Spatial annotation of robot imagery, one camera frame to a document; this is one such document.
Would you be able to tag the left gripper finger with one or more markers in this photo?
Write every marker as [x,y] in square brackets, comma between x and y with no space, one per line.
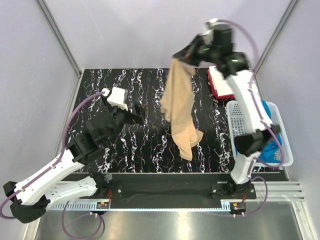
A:
[139,119]
[140,109]

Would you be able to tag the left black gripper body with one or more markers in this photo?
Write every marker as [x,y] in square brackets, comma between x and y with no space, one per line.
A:
[121,117]

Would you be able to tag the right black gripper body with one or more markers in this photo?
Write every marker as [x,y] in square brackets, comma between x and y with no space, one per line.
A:
[206,53]

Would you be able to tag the beige t shirt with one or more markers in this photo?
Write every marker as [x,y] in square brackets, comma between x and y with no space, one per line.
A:
[177,103]

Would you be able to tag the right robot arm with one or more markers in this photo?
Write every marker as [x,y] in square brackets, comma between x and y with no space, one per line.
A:
[215,45]

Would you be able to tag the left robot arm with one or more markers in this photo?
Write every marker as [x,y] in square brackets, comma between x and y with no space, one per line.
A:
[32,197]

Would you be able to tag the folded red t shirt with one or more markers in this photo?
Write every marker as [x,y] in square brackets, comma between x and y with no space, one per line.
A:
[212,89]

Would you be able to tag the folded white t shirt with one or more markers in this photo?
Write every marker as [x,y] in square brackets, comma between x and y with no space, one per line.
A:
[220,85]

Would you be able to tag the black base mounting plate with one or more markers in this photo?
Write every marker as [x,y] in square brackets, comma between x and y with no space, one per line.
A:
[173,191]

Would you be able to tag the white plastic laundry basket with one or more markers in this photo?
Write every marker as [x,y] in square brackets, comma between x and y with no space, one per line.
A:
[271,154]

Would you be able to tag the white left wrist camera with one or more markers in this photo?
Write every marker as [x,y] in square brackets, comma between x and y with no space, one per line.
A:
[115,97]

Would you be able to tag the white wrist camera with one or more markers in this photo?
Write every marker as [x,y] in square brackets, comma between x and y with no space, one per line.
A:
[115,97]
[209,25]

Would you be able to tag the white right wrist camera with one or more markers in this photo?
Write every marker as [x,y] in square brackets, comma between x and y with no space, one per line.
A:
[209,25]

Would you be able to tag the right aluminium frame post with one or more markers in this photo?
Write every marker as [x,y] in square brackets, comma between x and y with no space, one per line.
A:
[276,33]

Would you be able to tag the aluminium frame post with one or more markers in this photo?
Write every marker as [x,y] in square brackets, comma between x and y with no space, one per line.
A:
[276,33]
[58,35]

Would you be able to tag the grey slotted cable duct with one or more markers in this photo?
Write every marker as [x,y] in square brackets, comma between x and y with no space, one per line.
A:
[82,206]

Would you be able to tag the left aluminium frame post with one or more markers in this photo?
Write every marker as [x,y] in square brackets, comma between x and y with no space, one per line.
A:
[58,35]

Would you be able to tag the aluminium rail profile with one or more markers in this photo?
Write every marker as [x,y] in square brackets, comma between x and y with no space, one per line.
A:
[279,191]

